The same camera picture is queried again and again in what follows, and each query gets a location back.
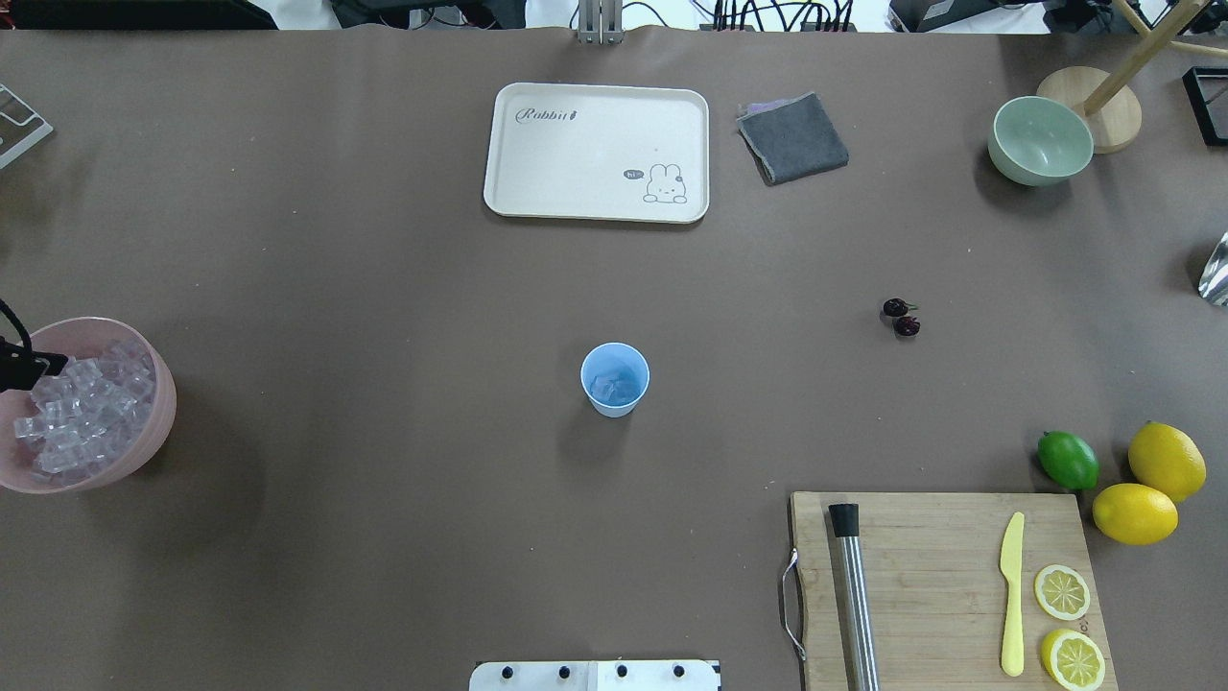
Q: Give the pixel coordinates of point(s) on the steel ice scoop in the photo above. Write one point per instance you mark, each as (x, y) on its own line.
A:
(1212, 284)

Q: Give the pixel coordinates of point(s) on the black framed tray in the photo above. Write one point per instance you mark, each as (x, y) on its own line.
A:
(1206, 88)

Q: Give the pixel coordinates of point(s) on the mint green bowl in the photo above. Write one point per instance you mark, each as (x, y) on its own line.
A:
(1038, 141)

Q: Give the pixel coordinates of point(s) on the grey folded cloth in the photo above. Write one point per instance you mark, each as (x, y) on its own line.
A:
(792, 138)

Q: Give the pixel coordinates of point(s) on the yellow plastic knife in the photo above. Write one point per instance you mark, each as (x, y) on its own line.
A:
(1012, 651)

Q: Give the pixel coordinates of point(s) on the green lime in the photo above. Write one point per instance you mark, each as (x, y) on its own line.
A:
(1069, 460)

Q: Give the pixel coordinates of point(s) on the cream rabbit serving tray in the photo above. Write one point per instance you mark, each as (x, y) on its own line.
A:
(599, 152)

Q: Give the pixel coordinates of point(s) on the white wire cup rack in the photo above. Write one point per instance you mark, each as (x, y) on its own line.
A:
(21, 127)

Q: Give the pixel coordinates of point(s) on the yellow lemon near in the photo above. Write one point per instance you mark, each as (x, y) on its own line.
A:
(1135, 514)

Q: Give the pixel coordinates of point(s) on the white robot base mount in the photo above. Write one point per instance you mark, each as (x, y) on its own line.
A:
(616, 674)

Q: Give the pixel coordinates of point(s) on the lemon half lower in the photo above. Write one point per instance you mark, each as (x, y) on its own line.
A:
(1073, 660)

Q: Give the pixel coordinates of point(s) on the wooden cutting board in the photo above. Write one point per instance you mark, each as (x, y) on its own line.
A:
(935, 591)

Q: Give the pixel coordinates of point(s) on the dark red cherry pair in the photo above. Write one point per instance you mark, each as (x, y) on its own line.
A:
(900, 314)

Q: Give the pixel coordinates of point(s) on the pink bowl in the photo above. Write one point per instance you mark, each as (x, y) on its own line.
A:
(81, 338)

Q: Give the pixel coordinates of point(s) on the steel muddler black tip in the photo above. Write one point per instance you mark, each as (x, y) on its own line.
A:
(857, 619)

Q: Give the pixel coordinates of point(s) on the wooden mug tree stand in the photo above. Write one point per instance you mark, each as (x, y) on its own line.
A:
(1103, 100)

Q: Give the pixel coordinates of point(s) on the yellow lemon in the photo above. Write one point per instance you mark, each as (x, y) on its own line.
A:
(1135, 514)
(1167, 459)

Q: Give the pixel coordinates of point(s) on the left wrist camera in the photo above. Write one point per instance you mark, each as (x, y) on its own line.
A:
(22, 368)

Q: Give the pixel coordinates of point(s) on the yellow lemon far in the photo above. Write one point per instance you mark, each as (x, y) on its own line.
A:
(1167, 459)

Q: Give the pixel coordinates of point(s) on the light blue plastic cup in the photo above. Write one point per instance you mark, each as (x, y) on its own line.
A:
(614, 356)

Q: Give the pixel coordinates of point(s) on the lemon half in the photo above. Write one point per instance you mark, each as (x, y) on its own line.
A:
(1062, 592)
(1073, 660)

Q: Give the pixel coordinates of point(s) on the clear ice cubes pile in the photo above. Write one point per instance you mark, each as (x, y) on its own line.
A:
(87, 417)

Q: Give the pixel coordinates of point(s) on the lemon half upper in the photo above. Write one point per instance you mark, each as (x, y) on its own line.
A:
(1062, 592)

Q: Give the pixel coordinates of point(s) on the aluminium frame post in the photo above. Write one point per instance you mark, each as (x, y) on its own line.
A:
(600, 22)

